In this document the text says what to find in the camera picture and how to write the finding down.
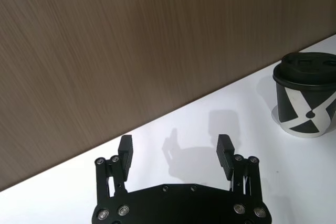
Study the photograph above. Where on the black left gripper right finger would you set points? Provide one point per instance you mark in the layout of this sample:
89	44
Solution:
224	155

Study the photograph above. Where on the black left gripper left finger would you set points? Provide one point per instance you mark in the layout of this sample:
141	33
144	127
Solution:
125	155

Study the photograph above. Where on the black plastic cup lid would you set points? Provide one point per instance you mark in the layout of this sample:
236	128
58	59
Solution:
302	72

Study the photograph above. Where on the black and white paper cup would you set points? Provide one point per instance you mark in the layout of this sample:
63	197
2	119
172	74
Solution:
286	108

